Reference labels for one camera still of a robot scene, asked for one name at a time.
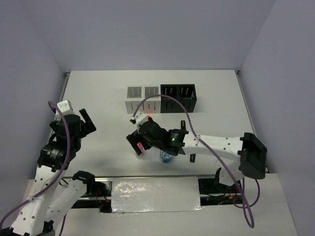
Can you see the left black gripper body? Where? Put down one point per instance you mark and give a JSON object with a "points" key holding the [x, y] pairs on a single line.
{"points": [[78, 142]]}

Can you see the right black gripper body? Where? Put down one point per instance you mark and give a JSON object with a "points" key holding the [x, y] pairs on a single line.
{"points": [[147, 143]]}

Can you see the pink glue stick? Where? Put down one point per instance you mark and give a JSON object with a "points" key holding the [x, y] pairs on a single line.
{"points": [[142, 150]]}

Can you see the blue patterned tape roll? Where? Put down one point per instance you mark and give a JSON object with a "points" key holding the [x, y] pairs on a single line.
{"points": [[165, 157]]}

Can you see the pink highlighter marker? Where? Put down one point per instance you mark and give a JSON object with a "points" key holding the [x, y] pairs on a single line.
{"points": [[183, 125]]}

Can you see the blue highlighter marker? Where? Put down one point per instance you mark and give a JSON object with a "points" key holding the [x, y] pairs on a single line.
{"points": [[192, 158]]}

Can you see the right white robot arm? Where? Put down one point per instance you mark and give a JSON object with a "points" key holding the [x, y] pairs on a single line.
{"points": [[247, 153]]}

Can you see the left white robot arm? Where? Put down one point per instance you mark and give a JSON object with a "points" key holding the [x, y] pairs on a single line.
{"points": [[40, 214]]}

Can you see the white slotted container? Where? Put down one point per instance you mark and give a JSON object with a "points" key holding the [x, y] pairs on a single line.
{"points": [[136, 94]]}

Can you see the black slotted container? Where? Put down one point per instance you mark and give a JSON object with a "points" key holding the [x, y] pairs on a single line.
{"points": [[184, 93]]}

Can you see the silver foil covered plate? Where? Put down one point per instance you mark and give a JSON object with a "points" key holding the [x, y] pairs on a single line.
{"points": [[155, 194]]}

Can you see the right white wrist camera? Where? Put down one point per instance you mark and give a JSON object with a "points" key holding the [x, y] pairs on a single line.
{"points": [[139, 119]]}

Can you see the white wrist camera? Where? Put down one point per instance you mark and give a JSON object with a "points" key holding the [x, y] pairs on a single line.
{"points": [[65, 107], [139, 119]]}

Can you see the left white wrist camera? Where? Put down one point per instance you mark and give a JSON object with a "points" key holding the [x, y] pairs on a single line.
{"points": [[65, 107]]}

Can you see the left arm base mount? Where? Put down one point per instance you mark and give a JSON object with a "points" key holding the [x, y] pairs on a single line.
{"points": [[99, 197]]}

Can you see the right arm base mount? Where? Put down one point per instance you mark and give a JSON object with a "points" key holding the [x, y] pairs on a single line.
{"points": [[214, 194]]}

